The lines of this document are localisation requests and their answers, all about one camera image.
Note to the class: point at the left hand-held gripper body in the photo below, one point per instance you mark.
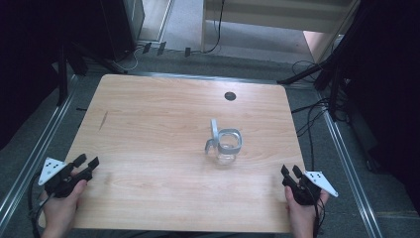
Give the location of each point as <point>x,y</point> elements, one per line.
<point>59,185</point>

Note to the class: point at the person's left hand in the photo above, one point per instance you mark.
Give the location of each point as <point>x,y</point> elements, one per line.
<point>61,211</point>

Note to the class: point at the dark curtain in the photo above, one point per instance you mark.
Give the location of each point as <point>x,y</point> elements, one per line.
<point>389,82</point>
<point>23,66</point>

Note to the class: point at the black plug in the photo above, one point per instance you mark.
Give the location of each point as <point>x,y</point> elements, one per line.
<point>187,52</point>
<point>161,48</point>
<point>147,48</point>

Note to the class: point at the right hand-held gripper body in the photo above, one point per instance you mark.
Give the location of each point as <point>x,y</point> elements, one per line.
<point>305,193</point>

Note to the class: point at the metal floor rail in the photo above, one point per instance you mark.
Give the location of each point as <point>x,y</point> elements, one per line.
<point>36,155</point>
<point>198,76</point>
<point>345,158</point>

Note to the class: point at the black stand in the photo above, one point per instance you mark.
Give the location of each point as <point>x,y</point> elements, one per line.
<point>62,82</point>

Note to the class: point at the dark cabinet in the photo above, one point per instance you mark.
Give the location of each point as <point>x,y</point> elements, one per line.
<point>119,26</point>

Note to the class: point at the clear jar with grey lid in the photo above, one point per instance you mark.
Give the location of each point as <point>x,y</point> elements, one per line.
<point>228,145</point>

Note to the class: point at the black tripod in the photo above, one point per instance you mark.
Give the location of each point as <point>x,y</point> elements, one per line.
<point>335,92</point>

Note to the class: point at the black round table grommet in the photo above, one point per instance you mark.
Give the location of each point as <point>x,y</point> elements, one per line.
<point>230,96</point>

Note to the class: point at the person's right hand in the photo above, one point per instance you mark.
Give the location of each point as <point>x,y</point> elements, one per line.
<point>302,219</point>

